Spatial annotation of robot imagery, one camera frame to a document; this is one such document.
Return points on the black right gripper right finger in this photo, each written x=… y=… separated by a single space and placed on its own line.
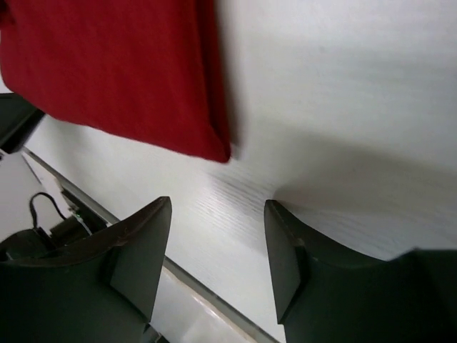
x=326 y=292

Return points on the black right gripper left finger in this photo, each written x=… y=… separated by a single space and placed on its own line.
x=75 y=293

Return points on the dark red t-shirt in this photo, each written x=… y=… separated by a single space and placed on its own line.
x=143 y=70

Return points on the aluminium front rail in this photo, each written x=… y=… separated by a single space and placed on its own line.
x=184 y=310

